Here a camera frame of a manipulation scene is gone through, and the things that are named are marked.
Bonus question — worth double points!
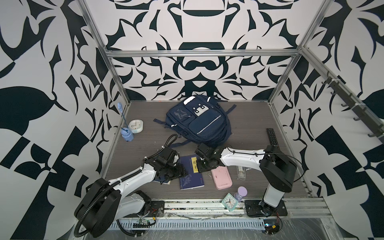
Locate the light blue round wall clock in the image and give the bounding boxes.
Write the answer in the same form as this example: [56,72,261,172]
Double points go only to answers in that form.
[128,119,144,134]

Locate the black tv remote control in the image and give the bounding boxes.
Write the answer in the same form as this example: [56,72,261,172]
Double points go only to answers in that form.
[266,128,280,149]

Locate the wall mounted hook rail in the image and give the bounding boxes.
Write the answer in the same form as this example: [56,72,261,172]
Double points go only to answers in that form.
[321,70,384,139]

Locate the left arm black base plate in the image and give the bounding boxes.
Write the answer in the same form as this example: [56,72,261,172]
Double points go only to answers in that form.
[144,201,165,218]

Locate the pink pencil case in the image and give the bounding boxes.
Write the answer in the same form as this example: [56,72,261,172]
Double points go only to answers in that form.
[211,166,233,190]

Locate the purple lidded small bottle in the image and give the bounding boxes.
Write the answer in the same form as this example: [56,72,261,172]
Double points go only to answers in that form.
[234,186,248,201]

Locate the blue book yellow label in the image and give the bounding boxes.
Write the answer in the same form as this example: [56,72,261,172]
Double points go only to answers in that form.
[153,176,171,185]
[179,155,205,190]

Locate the small green alarm clock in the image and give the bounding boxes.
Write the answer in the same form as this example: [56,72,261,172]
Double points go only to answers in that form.
[221,193,239,212]

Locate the navy blue student backpack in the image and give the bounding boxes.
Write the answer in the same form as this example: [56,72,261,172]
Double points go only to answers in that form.
[154,95,237,148]

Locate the left small circuit board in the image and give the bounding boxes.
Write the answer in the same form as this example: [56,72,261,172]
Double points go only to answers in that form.
[132,218,157,229]

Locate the right circuit board green light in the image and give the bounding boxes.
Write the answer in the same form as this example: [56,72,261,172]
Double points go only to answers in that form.
[262,218,283,236]

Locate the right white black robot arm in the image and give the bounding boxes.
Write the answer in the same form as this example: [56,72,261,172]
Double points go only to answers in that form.
[195,144,298,214]

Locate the white perforated cable tray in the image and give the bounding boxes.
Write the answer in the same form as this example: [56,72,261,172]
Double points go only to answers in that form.
[120,219,265,231]

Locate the clear plastic ruler case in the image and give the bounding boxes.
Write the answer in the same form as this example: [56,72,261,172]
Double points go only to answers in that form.
[237,166,246,181]

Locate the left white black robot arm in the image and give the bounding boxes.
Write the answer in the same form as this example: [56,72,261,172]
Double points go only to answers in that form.
[74,147,186,238]

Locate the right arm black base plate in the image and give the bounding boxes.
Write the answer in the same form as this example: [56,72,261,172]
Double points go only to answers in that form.
[244,200,288,218]

